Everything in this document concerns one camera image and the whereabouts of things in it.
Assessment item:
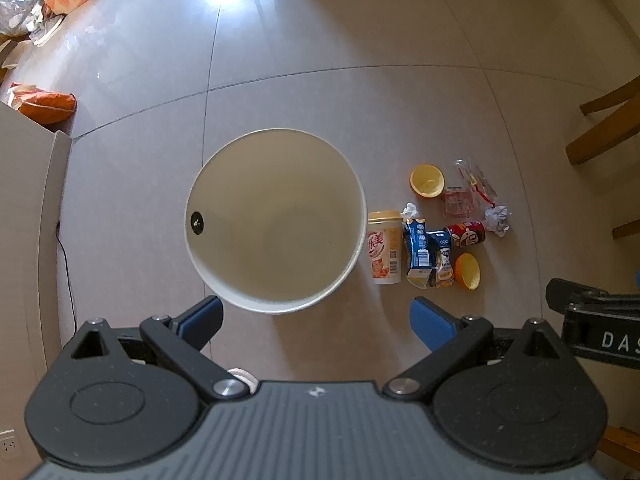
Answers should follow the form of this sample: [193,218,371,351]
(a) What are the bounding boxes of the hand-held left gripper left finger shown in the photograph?
[61,296,251,401]

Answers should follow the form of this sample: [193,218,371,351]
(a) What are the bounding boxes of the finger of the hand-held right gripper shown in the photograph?
[545,277,640,313]

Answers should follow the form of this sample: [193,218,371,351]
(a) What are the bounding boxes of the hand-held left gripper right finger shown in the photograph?
[382,296,586,401]

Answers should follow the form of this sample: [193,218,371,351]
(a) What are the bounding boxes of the blue carton with rings print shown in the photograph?
[427,230,456,288]

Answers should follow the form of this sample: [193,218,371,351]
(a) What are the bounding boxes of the tall blue milk carton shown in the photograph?
[403,217,436,289]

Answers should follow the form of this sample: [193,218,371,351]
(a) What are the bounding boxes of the yellow milk tea cup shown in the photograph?
[367,210,405,286]

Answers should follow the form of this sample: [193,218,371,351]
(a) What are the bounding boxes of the red drink can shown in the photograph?
[445,220,487,250]

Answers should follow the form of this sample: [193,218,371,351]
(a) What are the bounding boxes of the white paper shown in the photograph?
[482,204,513,237]

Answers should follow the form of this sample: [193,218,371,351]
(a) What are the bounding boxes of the clear plastic box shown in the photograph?
[441,187,476,217]

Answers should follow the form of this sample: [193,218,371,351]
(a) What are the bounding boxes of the white round trash bin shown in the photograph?
[183,129,368,316]

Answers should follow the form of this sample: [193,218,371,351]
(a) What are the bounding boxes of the clear plastic wrapper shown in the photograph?
[454,157,498,208]

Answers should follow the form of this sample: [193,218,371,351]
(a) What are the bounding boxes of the wooden furniture leg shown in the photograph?
[597,425,640,461]

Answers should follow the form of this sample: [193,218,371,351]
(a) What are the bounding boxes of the wooden chair legs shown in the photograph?
[565,77,640,240]

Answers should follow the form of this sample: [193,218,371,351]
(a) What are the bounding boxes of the beige cabinet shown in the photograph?
[0,102,73,461]

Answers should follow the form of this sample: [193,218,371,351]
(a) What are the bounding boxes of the orange bag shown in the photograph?
[9,82,77,126]

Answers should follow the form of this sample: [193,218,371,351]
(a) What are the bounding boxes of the clear plastic bags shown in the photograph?
[0,0,43,36]

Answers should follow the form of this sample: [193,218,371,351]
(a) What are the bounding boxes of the black floor cable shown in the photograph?
[54,220,81,341]

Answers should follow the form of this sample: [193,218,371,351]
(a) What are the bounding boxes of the white wall socket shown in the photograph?
[0,429,21,461]

